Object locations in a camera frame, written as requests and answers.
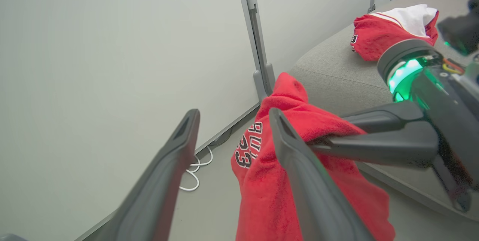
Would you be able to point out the grey fabric sofa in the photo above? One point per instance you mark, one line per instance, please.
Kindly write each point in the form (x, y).
(336, 72)

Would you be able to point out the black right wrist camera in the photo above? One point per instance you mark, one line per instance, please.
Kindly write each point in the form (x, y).
(460, 31)

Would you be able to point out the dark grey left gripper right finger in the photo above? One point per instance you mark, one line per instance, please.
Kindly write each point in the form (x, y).
(314, 196)

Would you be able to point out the wide white partition panel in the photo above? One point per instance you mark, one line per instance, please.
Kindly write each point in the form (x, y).
(93, 65)

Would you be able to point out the narrow white partition panel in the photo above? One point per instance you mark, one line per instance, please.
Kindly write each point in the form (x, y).
(318, 9)

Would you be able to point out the red white striped garment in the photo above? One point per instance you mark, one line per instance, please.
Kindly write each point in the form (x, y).
(378, 37)

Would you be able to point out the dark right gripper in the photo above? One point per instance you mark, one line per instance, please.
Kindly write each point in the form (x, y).
(452, 128)

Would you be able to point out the red Bulls print jersey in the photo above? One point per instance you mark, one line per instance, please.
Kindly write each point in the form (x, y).
(262, 196)

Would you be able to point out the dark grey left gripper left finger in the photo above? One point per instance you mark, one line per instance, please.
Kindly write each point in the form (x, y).
(149, 200)

